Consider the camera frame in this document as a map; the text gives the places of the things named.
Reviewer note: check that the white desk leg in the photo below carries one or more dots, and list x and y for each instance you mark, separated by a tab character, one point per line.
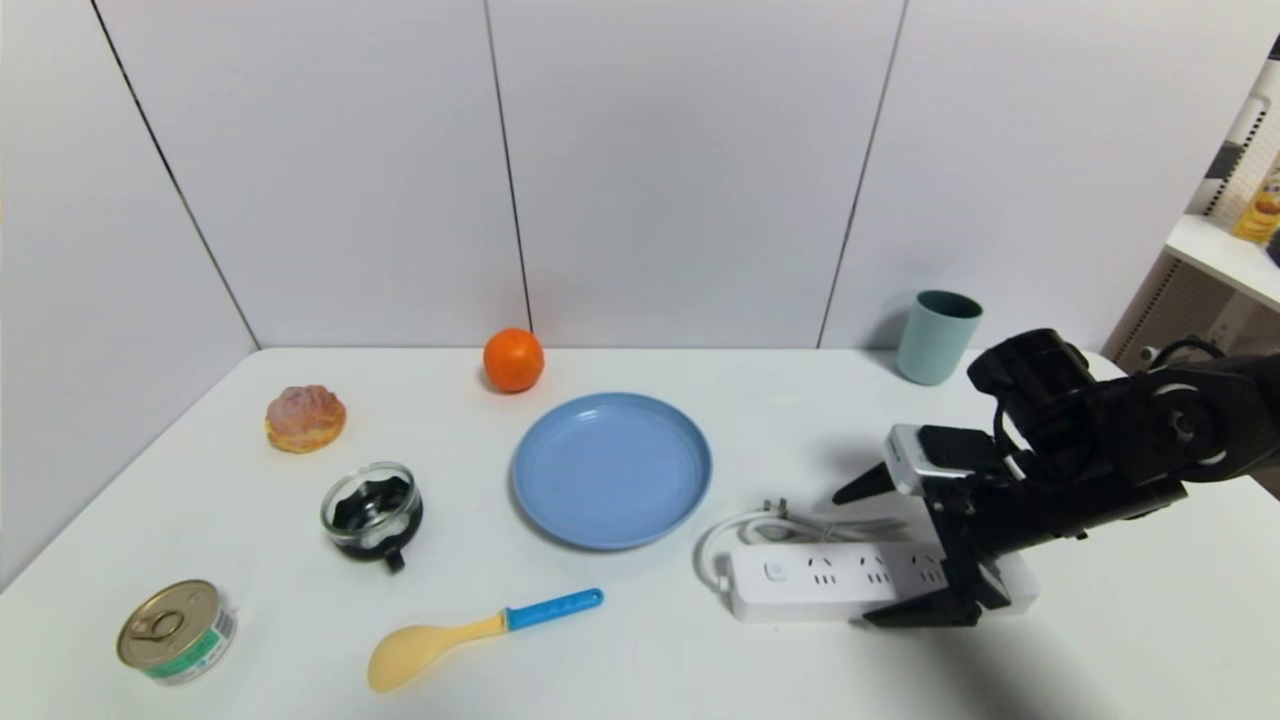
1235	325

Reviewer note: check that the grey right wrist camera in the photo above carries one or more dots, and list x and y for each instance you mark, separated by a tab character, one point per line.
915	455

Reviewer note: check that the white pegboard panel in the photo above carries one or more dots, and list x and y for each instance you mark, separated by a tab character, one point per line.
1255	130

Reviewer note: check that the blue round plate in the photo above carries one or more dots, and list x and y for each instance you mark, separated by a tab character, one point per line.
610	470

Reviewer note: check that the glass cup with black base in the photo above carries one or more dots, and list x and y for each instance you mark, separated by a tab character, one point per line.
372	512

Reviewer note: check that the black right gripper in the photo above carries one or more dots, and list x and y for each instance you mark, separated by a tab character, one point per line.
944	538

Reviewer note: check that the yellow snack package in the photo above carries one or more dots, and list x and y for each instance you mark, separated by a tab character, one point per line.
1258	208

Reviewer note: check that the tin can with green label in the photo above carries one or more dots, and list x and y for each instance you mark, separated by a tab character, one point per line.
177	630

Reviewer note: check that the teal plastic cup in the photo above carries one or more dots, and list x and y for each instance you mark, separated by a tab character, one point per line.
936	340

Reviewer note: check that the pink glazed cream puff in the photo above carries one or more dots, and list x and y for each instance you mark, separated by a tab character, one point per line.
305	418

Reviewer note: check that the white desk top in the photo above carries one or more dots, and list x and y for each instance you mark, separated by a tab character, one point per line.
1215	250

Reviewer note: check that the orange fruit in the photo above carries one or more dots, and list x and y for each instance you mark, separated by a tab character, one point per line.
514	360

